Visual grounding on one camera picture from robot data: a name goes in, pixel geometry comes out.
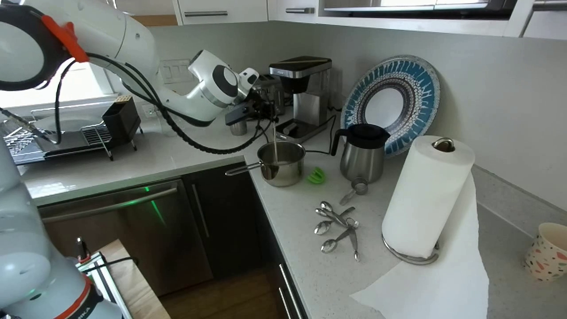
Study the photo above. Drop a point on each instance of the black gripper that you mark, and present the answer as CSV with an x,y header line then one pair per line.
x,y
267,90

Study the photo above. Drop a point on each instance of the steel measuring spoon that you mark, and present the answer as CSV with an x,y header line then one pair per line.
x,y
354,248
327,244
322,226
326,205

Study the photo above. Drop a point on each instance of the silver cup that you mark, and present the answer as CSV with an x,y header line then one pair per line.
x,y
237,129

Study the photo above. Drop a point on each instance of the white upper cabinets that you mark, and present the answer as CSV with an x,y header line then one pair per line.
x,y
235,10

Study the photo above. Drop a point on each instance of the dark lower cabinet door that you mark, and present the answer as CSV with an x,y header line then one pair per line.
x,y
230,223

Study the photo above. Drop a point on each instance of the steel coffee maker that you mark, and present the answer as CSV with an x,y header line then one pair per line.
x,y
310,88

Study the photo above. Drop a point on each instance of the black box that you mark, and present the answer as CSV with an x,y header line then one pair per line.
x,y
122,120

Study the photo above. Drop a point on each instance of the steel carafe with black lid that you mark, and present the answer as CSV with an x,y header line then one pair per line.
x,y
363,161

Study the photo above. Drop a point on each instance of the blue patterned decorative plate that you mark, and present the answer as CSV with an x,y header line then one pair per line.
x,y
416,88

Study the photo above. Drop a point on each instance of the wooden cabinet panel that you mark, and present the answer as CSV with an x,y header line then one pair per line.
x,y
159,19

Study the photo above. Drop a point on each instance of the dark dishwasher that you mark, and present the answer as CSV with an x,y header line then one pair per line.
x,y
147,248

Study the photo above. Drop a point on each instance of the patterned paper cup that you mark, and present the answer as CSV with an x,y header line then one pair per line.
x,y
549,253

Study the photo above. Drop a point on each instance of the bright window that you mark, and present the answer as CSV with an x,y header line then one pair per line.
x,y
81,94

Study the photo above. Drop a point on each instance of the metal dish rack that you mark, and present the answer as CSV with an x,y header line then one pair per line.
x,y
58,141

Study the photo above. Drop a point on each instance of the dark lower drawer unit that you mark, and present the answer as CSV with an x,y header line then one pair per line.
x,y
283,283

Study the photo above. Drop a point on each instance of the wooden board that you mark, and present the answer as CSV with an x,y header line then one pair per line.
x,y
133,289

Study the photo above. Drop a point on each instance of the silver pot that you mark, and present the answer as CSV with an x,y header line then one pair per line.
x,y
288,168

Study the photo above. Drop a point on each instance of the small green object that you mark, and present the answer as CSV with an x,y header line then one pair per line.
x,y
315,175

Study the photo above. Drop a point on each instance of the small steel scoop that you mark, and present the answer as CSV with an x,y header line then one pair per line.
x,y
356,187

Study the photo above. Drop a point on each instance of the white paper towel roll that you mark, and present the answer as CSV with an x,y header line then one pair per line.
x,y
425,195

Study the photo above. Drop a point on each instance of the metal paper towel holder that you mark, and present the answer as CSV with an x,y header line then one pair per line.
x,y
407,257

